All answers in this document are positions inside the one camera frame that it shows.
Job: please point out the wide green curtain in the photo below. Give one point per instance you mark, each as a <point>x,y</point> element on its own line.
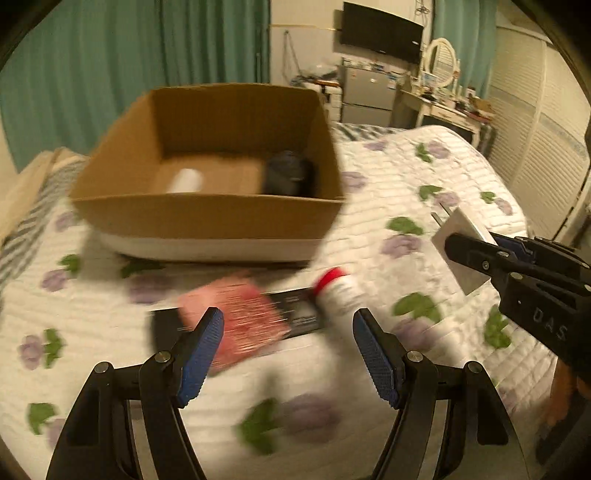
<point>92,69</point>

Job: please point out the grey small fridge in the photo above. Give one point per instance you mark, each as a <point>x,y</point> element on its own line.
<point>367,92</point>

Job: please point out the black round container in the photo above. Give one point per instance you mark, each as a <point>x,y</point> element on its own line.
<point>288,173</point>

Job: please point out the cluttered side table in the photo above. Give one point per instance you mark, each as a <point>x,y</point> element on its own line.
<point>318,85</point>

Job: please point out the white dressing table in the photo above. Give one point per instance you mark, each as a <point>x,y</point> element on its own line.
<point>438,110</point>

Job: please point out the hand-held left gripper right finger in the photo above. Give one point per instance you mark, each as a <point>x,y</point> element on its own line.
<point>376,360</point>

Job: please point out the black flat box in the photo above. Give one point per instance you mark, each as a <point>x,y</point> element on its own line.
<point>300,309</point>

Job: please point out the grey striped blanket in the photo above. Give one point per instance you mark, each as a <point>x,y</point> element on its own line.
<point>32,221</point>

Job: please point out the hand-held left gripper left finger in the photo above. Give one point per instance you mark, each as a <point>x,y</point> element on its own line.
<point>203,355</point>

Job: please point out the pink packet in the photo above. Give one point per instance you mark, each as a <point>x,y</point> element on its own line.
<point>249,314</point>

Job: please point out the cardboard box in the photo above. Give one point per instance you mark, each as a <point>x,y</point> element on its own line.
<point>198,217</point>

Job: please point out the white oval mirror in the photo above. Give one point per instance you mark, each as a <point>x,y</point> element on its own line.
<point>442,62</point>

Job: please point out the narrow green curtain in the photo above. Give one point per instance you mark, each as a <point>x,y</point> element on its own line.
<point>466,27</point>

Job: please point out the white floral quilt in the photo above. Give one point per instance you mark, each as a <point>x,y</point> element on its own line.
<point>392,184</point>

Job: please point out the white bottle with red cap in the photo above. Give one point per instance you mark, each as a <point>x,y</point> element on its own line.
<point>339,295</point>

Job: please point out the white louvered wardrobe doors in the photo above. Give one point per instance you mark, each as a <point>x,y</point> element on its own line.
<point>535,138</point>

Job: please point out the beige pillow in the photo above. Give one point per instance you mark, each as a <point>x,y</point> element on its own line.
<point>27,184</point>

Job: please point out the black wall television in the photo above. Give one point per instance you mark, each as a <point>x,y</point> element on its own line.
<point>381,32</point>

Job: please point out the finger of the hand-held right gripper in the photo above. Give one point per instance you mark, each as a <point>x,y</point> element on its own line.
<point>519,247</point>
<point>475,258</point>

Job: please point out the person's right hand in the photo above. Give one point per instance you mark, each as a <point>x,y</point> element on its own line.
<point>559,397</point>

